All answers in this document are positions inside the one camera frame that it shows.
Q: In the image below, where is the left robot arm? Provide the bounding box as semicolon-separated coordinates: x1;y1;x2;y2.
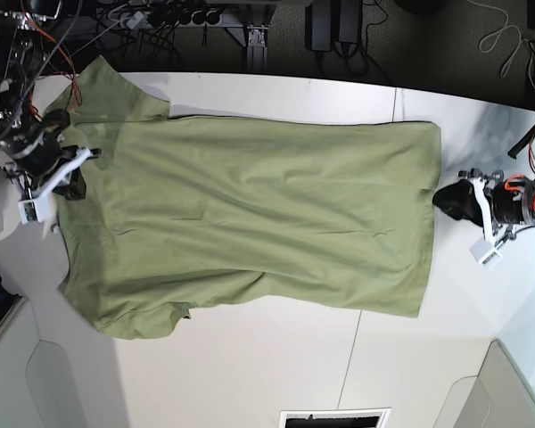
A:
432;124;535;248

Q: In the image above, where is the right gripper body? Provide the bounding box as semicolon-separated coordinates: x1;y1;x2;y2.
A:
0;109;79;195

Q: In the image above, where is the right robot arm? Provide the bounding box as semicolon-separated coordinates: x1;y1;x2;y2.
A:
0;1;102;201

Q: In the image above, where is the green t-shirt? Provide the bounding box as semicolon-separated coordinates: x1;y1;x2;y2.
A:
56;58;441;340

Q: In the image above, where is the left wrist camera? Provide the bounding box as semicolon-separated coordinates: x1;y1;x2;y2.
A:
470;239;503;269

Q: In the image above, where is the black power adapter box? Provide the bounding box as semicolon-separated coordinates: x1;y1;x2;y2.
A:
304;0;363;53

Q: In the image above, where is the aluminium table leg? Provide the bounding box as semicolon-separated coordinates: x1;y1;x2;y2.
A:
226;26;268;74

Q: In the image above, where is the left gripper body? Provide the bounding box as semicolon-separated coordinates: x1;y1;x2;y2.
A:
458;169;535;245

